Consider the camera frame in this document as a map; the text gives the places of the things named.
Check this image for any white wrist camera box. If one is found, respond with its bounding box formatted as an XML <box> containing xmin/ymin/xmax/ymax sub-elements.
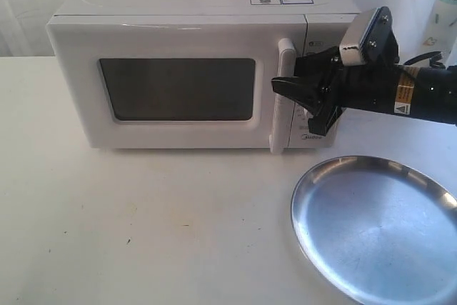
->
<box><xmin>339</xmin><ymin>8</ymin><xmax>381</xmax><ymax>67</ymax></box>

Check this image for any white microwave oven body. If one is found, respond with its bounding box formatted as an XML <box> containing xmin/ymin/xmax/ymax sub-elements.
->
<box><xmin>45</xmin><ymin>0</ymin><xmax>365</xmax><ymax>151</ymax></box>

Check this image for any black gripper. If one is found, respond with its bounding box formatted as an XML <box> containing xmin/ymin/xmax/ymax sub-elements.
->
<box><xmin>271</xmin><ymin>33</ymin><xmax>399</xmax><ymax>134</ymax></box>

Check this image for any round stainless steel tray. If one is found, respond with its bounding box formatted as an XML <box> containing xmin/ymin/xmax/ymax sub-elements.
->
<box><xmin>290</xmin><ymin>156</ymin><xmax>456</xmax><ymax>304</ymax></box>

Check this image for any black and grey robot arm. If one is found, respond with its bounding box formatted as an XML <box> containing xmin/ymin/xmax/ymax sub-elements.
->
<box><xmin>271</xmin><ymin>44</ymin><xmax>456</xmax><ymax>136</ymax></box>

